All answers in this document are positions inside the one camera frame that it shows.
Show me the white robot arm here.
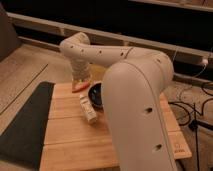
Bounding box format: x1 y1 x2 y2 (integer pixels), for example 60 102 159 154
59 33 177 171

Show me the white window frame rail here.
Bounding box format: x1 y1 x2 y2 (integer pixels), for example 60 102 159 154
7 12 213 68

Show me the black cable on floor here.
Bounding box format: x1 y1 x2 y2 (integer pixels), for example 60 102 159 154
168 81 213 171

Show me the white cable with plug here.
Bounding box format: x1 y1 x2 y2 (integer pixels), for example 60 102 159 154
171 46 213 101

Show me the black bowl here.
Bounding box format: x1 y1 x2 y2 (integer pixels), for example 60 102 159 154
88 83 103 109

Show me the small white bottle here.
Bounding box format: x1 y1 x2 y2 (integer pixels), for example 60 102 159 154
79 94 98 124

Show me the grey chair edge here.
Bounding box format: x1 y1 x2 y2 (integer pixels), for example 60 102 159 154
0 3 21 62

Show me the dark green floor mat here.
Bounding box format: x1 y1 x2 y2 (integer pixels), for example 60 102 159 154
0 82 54 169

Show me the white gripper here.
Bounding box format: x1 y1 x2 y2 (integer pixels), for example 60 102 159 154
71 60 91 92

